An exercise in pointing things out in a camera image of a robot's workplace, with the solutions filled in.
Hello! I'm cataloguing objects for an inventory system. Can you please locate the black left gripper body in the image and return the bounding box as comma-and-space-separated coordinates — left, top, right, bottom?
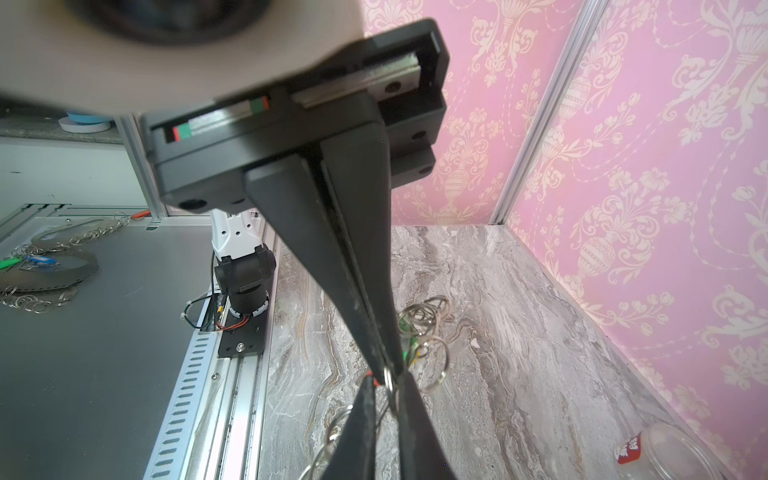
139, 18, 450, 213

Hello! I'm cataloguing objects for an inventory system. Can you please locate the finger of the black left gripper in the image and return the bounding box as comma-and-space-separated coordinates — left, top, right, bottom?
322, 122, 404, 375
244, 155, 386, 382

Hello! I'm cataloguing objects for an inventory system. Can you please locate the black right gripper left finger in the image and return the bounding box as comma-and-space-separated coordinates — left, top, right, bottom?
322, 376, 377, 480

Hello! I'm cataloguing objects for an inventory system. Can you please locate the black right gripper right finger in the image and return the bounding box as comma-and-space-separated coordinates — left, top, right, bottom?
397, 371, 456, 479

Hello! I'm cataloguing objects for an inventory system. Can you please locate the green key tag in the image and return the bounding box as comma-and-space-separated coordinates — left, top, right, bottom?
403, 337, 419, 368

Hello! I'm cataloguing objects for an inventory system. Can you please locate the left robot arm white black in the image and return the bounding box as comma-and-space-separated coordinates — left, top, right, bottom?
141, 18, 450, 381

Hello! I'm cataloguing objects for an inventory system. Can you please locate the clear plastic cup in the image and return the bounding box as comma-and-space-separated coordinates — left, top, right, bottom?
615, 423, 723, 480

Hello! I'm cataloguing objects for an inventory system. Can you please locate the aluminium corner post right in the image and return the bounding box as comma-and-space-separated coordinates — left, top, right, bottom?
114, 114, 169, 220

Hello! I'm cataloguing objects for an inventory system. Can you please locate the aluminium corner post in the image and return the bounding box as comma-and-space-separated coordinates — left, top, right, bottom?
489, 0, 610, 225
114, 114, 169, 220

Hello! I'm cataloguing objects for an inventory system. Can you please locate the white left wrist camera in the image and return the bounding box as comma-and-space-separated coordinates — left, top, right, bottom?
1, 1, 363, 115

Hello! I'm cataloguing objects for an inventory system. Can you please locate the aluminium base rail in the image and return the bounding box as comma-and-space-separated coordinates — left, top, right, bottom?
140, 239, 283, 480

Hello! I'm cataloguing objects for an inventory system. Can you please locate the aluminium corner post left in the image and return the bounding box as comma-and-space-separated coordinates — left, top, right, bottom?
489, 0, 610, 225

